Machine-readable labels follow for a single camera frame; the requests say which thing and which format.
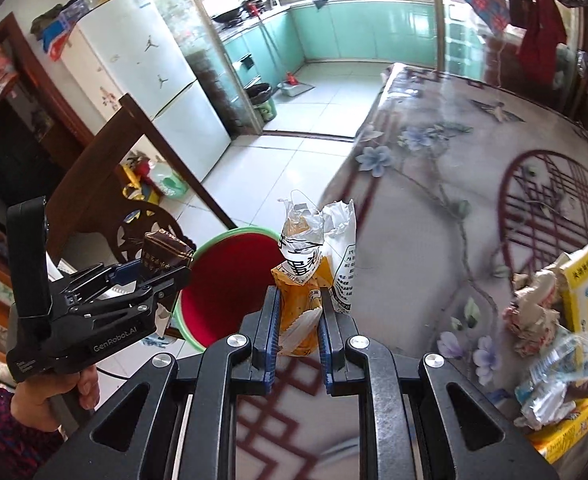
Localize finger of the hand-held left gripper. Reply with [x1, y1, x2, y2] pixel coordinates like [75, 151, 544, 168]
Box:
[74, 266, 193, 322]
[66, 259, 145, 293]

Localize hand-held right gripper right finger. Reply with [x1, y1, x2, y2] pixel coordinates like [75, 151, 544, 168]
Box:
[318, 287, 560, 480]

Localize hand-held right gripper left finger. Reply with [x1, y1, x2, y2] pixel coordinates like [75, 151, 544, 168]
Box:
[34, 285, 281, 480]

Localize brown shiny wrapper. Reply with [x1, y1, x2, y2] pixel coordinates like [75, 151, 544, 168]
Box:
[141, 231, 196, 283]

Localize yellow snack packet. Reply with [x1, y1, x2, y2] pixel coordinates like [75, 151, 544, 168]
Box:
[271, 190, 333, 358]

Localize red basin with green rim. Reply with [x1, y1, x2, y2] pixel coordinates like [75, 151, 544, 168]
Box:
[176, 226, 287, 353]

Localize white plastic packet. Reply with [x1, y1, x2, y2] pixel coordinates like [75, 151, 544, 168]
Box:
[318, 200, 357, 317]

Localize floral paper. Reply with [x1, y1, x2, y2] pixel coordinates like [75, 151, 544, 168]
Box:
[503, 266, 561, 359]

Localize person's left forearm plaid sleeve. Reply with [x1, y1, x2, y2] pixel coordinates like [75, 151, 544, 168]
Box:
[0, 387, 72, 480]

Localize person's left hand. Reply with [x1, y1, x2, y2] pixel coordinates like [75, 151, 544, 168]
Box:
[11, 362, 102, 433]

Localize carved wooden chair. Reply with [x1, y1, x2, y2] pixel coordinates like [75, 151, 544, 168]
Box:
[114, 202, 185, 267]

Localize yellow toy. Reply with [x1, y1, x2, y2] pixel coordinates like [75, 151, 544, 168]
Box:
[120, 156, 161, 206]

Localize green plastic jug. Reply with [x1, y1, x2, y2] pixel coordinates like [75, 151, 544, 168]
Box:
[151, 159, 191, 199]

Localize dark wooden cabinet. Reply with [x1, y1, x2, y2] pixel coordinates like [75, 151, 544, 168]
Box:
[0, 12, 95, 273]

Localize floral tablecloth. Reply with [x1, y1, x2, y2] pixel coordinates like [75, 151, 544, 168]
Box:
[319, 62, 588, 480]

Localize white refrigerator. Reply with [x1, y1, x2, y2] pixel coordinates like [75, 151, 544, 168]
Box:
[61, 0, 233, 184]

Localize green bin with black bag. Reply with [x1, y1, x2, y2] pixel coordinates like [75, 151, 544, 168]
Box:
[244, 82, 277, 122]

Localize metal tray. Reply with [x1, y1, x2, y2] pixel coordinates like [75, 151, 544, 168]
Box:
[276, 80, 315, 99]

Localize blue plastic bag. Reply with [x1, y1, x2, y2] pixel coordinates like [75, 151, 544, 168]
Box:
[41, 0, 90, 62]

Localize flat yellow box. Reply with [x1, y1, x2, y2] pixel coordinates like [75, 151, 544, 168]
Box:
[526, 396, 588, 465]

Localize tall yellow box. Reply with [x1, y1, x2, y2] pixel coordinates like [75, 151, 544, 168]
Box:
[555, 240, 588, 347]

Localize green cloth bundle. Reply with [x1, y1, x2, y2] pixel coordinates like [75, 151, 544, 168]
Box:
[30, 2, 65, 39]

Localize black wok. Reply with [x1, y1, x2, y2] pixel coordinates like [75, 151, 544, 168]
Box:
[211, 5, 251, 27]

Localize teal kitchen cabinets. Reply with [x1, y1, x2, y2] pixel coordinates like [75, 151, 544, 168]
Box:
[219, 0, 477, 107]

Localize red hanging garment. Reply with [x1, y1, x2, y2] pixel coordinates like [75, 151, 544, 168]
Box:
[516, 0, 568, 82]

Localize black hanging bag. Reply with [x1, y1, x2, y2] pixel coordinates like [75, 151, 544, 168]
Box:
[505, 0, 536, 29]

